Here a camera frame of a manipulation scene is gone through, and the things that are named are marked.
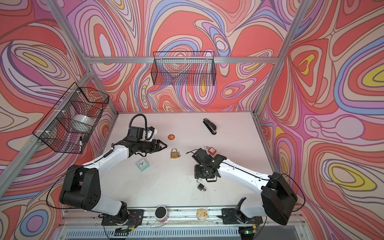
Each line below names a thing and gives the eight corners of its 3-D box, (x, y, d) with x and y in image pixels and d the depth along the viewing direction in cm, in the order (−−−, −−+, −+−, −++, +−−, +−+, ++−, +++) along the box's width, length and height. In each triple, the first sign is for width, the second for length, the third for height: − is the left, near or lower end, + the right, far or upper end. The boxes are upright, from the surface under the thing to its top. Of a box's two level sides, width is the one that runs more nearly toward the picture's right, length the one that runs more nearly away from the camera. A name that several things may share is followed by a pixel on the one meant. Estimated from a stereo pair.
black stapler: (212, 135, 108) (213, 131, 104) (202, 122, 116) (202, 117, 112) (217, 133, 109) (218, 128, 105) (206, 120, 117) (207, 115, 113)
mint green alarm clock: (135, 165, 93) (134, 163, 91) (143, 158, 96) (142, 157, 94) (142, 172, 90) (141, 171, 88) (150, 165, 93) (149, 164, 91)
